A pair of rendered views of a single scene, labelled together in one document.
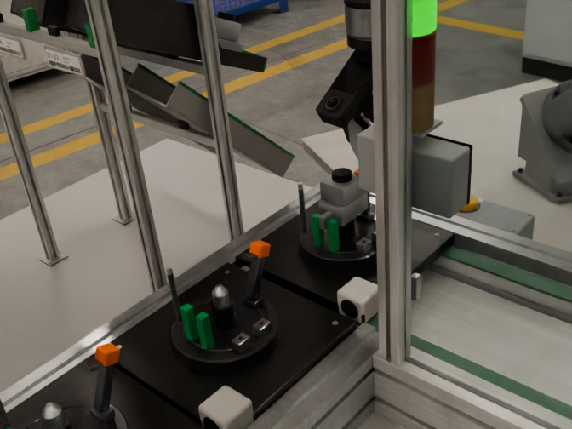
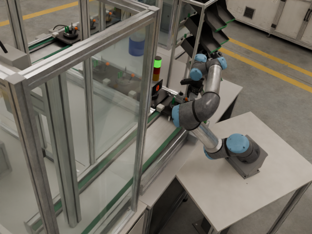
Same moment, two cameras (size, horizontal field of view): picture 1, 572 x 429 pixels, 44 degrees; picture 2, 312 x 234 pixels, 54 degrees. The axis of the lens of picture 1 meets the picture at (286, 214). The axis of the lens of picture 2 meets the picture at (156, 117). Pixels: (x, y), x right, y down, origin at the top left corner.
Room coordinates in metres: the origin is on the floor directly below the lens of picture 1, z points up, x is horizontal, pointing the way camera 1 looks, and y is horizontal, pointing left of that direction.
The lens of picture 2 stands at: (0.25, -1.72, 2.35)
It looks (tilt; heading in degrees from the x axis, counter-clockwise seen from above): 41 degrees down; 73
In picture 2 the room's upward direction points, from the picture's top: 8 degrees clockwise
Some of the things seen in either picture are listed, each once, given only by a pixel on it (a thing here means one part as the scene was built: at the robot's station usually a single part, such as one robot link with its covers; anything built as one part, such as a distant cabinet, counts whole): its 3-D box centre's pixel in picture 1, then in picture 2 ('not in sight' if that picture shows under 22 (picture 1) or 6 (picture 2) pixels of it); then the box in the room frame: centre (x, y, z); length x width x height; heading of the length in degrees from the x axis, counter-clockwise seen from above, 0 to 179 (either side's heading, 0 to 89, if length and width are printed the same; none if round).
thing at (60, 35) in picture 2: not in sight; (70, 30); (0.13, 1.05, 1.01); 0.24 x 0.24 x 0.13; 46
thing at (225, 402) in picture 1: (222, 310); (150, 88); (0.72, 0.09, 1.01); 0.24 x 0.24 x 0.13; 46
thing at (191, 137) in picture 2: not in sight; (198, 129); (0.99, -0.30, 0.93); 0.21 x 0.07 x 0.06; 46
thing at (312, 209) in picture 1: (346, 249); (178, 107); (0.90, -0.09, 0.96); 0.24 x 0.24 x 0.02; 46
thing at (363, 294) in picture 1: (359, 300); (160, 107); (0.76, -0.09, 0.97); 0.05 x 0.05 x 0.04; 46
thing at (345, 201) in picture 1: (338, 196); (179, 96); (0.89, -0.08, 1.06); 0.08 x 0.04 x 0.07; 136
